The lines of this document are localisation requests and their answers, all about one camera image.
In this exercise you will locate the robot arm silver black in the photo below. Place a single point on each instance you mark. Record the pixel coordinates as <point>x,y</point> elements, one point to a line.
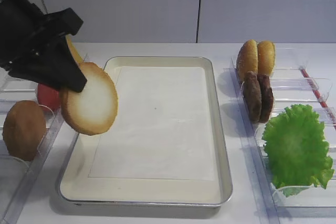
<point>34,46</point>

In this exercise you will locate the bun half with white face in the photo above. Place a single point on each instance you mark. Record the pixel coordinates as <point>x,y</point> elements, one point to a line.
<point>94,109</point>

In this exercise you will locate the clear left ingredient rack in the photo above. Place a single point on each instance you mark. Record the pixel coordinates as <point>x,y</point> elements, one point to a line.
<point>18,176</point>

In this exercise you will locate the brown meat patty left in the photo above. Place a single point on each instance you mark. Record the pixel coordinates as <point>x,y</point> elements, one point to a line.
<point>252,95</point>

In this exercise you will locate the clear right ingredient rack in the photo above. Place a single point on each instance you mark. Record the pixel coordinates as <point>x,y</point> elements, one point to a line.
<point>290,87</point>

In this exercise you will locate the golden bun half right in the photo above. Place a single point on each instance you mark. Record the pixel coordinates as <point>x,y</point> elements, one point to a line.
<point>266,57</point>

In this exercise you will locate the white parchment paper sheet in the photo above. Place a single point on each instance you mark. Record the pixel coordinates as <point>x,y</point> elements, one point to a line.
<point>163,128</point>

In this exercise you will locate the golden bun half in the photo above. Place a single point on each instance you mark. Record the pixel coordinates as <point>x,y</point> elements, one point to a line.
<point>247,59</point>
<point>266,57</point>

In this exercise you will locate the green lettuce leaf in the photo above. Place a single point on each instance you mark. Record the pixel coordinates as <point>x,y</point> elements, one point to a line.
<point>297,150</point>

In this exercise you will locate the brown meat patty right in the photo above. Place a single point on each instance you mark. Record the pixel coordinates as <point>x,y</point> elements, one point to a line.
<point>267,98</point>

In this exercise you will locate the brown meat patty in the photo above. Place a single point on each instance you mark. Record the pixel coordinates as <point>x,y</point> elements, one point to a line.
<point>252,95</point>
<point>267,98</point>

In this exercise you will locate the cream metal baking tray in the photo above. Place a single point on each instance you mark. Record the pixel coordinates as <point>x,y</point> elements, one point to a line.
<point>78,186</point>

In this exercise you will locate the golden bun half left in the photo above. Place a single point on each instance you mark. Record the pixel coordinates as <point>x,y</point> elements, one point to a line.
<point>247,59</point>

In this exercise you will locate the red tomato slice front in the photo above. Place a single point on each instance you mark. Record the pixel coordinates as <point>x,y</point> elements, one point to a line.
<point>48,97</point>

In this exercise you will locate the yellow cheese slice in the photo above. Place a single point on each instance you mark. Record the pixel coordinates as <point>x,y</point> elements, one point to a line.
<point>76,56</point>

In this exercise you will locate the brown bun half left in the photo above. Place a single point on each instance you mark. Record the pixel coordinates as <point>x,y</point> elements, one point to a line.
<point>24,128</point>

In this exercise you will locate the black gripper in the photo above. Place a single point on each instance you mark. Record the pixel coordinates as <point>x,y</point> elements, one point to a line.
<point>34,46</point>

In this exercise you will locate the clear ingredient rack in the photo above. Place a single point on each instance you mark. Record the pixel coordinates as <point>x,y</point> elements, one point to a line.
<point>290,87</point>
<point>18,176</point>

